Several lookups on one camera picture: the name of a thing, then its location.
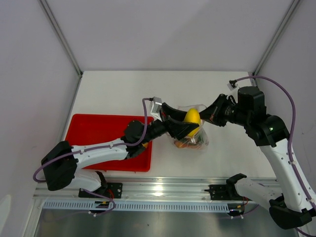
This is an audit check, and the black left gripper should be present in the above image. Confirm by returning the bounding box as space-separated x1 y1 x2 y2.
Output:
140 103 198 145

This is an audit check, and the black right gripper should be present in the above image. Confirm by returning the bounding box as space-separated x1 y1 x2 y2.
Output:
196 94 250 127

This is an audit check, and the yellow mango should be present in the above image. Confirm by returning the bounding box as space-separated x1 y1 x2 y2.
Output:
184 108 201 138

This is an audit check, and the clear zip top bag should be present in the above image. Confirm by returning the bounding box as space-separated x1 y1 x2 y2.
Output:
170 104 209 150

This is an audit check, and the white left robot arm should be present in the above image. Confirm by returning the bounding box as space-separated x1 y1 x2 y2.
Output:
41 103 201 198

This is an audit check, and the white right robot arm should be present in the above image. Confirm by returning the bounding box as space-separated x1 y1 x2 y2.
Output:
200 86 316 230

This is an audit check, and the red plastic tray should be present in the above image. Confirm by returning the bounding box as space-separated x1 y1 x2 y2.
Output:
65 114 152 172

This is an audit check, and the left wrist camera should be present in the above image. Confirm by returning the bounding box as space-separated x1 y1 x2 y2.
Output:
150 97 162 120

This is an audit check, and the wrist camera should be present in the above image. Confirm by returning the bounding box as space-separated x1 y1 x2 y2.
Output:
227 80 240 100
150 97 162 120

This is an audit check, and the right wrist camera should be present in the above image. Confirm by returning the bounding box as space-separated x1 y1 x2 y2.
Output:
227 80 240 100

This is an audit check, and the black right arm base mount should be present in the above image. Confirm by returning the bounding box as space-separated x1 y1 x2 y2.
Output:
204 184 247 201

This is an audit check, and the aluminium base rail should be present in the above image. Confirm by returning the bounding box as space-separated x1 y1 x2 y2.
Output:
33 177 303 204

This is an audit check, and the white slotted cable duct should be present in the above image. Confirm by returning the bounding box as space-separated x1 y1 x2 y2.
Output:
43 199 230 213

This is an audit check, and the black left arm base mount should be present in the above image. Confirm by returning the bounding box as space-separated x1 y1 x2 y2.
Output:
78 183 123 199

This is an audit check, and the right aluminium frame post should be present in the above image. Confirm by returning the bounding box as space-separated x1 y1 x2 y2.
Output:
251 0 303 76

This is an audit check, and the aluminium frame post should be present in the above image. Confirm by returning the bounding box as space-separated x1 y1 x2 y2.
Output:
38 0 83 78
251 0 303 76

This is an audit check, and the left aluminium frame post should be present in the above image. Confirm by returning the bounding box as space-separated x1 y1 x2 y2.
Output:
38 0 83 78

